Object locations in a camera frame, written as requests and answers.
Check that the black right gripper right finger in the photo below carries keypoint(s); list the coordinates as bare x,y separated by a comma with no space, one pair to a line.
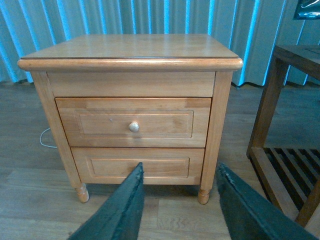
249,216

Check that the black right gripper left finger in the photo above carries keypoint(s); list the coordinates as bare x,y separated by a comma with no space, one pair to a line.
119,217

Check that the wooden drawer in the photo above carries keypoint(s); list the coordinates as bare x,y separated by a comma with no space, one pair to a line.
161,166
135,122

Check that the dark wooden side table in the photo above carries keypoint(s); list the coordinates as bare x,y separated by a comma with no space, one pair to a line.
284,146

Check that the light wooden nightstand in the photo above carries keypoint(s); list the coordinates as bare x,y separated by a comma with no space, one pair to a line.
135,66

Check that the light blue pleated curtain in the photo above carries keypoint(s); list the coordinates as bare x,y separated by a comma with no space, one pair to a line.
250,28

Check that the dark object top right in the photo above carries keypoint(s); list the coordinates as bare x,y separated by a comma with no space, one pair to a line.
307,10

